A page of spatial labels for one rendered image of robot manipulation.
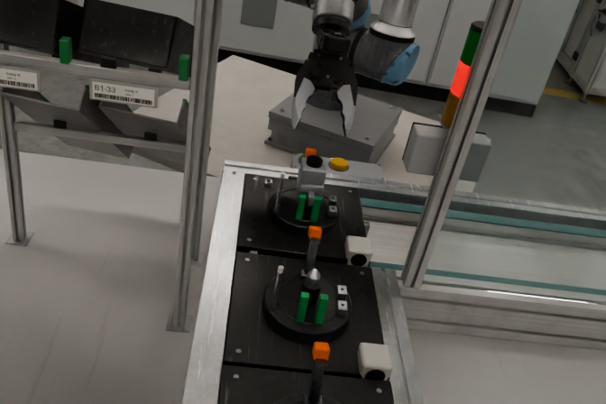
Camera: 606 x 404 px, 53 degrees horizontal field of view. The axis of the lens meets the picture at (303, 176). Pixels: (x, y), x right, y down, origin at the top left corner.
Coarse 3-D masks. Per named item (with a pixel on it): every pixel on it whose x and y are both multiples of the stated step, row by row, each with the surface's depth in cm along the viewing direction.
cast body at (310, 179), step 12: (312, 156) 112; (300, 168) 113; (312, 168) 110; (324, 168) 111; (300, 180) 111; (312, 180) 111; (324, 180) 111; (300, 192) 111; (312, 192) 111; (312, 204) 110
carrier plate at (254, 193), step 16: (256, 176) 126; (256, 192) 121; (272, 192) 122; (336, 192) 126; (352, 192) 127; (256, 208) 117; (352, 208) 122; (240, 224) 112; (256, 224) 113; (272, 224) 114; (352, 224) 118; (240, 240) 108; (256, 240) 109; (272, 240) 109; (288, 240) 110; (304, 240) 111; (320, 240) 112; (336, 240) 113; (288, 256) 108; (304, 256) 108; (320, 256) 108; (336, 256) 109
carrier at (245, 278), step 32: (256, 256) 105; (256, 288) 98; (288, 288) 97; (320, 288) 93; (352, 288) 102; (256, 320) 92; (288, 320) 91; (320, 320) 91; (352, 320) 96; (224, 352) 88; (256, 352) 87; (288, 352) 88; (352, 352) 90; (384, 352) 89
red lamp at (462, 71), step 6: (462, 66) 89; (468, 66) 88; (456, 72) 90; (462, 72) 89; (456, 78) 90; (462, 78) 89; (456, 84) 90; (462, 84) 89; (456, 90) 90; (462, 90) 89
